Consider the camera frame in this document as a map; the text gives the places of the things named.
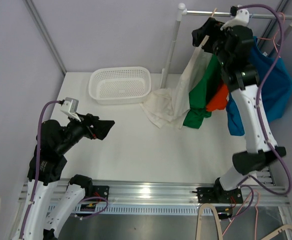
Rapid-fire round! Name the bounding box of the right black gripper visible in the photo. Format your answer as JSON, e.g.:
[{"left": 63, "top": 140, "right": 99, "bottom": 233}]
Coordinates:
[{"left": 191, "top": 18, "right": 229, "bottom": 68}]

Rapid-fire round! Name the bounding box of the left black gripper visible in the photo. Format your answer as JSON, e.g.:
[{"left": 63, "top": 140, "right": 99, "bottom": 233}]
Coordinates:
[{"left": 56, "top": 110, "right": 114, "bottom": 154}]

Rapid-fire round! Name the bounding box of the green t shirt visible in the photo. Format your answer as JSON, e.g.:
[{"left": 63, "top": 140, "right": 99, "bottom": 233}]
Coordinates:
[{"left": 183, "top": 54, "right": 221, "bottom": 129}]

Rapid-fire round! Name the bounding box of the white t shirt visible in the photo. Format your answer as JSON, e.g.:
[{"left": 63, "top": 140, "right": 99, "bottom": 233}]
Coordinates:
[{"left": 140, "top": 47, "right": 212, "bottom": 129}]

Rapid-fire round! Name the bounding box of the orange t shirt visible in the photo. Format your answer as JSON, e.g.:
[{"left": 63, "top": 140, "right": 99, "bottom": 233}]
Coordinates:
[{"left": 206, "top": 82, "right": 229, "bottom": 112}]

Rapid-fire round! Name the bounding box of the beige plastic hanger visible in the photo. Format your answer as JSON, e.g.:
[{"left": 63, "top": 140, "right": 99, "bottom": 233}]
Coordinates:
[{"left": 202, "top": 7, "right": 218, "bottom": 46}]

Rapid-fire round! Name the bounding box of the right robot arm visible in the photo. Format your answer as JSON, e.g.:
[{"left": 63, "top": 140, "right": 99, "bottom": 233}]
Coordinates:
[{"left": 192, "top": 17, "right": 287, "bottom": 203}]

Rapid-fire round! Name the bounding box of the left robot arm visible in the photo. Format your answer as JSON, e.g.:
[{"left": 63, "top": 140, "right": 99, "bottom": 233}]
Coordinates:
[{"left": 13, "top": 113, "right": 115, "bottom": 240}]

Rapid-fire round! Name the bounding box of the blue t shirt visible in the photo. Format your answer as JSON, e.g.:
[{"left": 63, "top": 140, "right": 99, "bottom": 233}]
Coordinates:
[{"left": 226, "top": 44, "right": 292, "bottom": 136}]

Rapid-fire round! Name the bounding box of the beige hanger on floor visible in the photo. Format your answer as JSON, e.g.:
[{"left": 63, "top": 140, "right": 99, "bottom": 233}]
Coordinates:
[{"left": 195, "top": 203, "right": 223, "bottom": 240}]

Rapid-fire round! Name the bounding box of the pink hanger on floor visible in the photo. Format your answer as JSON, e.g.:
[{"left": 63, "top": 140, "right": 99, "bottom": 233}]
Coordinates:
[{"left": 222, "top": 190, "right": 261, "bottom": 240}]

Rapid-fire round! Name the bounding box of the beige hanger at corner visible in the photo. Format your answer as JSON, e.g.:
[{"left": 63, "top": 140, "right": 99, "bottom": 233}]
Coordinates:
[{"left": 262, "top": 224, "right": 292, "bottom": 240}]

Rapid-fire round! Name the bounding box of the metal clothes rack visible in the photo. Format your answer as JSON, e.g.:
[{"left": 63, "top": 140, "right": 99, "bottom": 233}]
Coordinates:
[{"left": 160, "top": 3, "right": 292, "bottom": 88}]

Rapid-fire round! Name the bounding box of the white plastic basket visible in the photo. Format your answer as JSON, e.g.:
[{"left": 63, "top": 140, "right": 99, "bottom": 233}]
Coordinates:
[{"left": 88, "top": 66, "right": 152, "bottom": 105}]

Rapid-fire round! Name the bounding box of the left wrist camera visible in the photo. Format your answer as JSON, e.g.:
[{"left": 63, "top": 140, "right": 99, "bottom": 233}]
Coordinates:
[{"left": 60, "top": 97, "right": 82, "bottom": 122}]

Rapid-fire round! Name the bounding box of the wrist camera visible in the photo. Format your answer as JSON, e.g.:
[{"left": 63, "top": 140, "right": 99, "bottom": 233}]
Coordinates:
[
  {"left": 220, "top": 5, "right": 250, "bottom": 31},
  {"left": 60, "top": 97, "right": 82, "bottom": 122}
]

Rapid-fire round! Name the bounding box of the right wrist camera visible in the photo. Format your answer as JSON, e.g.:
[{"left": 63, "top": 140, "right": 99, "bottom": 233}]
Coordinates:
[{"left": 220, "top": 5, "right": 250, "bottom": 31}]

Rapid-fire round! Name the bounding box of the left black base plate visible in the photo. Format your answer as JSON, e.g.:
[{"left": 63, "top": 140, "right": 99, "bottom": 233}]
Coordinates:
[{"left": 85, "top": 185, "right": 110, "bottom": 199}]

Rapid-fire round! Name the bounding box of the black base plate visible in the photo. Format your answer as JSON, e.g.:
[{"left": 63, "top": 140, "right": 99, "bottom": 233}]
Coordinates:
[
  {"left": 196, "top": 187, "right": 243, "bottom": 204},
  {"left": 85, "top": 185, "right": 110, "bottom": 199}
]

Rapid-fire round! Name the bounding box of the pink wire hanger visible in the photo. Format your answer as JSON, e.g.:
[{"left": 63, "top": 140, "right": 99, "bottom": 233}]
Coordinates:
[{"left": 257, "top": 20, "right": 281, "bottom": 57}]

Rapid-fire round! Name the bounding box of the aluminium mounting rail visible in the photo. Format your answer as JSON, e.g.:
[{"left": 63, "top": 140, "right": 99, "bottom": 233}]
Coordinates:
[{"left": 17, "top": 164, "right": 291, "bottom": 216}]

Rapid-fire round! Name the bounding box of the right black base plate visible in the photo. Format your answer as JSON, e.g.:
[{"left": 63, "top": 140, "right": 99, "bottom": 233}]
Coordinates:
[{"left": 196, "top": 187, "right": 243, "bottom": 204}]

